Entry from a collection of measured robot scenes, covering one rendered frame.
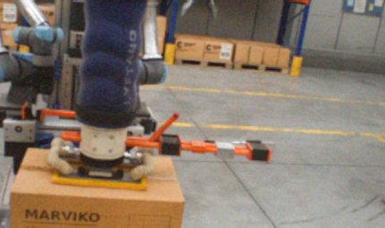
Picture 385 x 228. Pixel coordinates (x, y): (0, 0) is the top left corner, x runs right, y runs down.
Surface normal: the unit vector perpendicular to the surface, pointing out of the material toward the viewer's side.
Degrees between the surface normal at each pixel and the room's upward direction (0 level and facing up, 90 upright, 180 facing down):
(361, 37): 90
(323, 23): 90
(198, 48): 91
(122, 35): 80
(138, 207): 90
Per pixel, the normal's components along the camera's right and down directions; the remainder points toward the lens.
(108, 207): 0.14, 0.33
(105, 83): 0.06, 0.11
